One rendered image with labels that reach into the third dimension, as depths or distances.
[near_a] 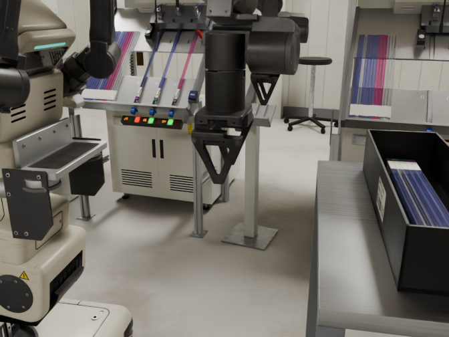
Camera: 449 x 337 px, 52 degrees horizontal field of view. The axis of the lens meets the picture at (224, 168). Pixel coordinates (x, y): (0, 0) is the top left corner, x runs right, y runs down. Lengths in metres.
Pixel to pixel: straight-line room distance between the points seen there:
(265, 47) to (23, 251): 0.77
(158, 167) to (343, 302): 2.29
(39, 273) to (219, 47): 0.72
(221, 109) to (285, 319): 1.46
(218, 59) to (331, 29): 4.75
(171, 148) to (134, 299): 1.06
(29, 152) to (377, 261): 0.74
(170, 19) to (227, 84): 2.14
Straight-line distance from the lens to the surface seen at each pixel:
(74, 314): 1.62
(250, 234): 2.57
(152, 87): 2.55
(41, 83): 1.13
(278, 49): 0.60
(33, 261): 1.17
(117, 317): 1.58
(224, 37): 0.62
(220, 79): 0.63
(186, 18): 2.72
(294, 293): 2.15
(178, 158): 2.82
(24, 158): 1.06
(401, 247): 0.74
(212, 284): 2.19
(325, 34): 5.36
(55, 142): 1.16
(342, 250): 0.86
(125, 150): 2.98
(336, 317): 0.71
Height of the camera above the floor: 1.21
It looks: 19 degrees down
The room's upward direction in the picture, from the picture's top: straight up
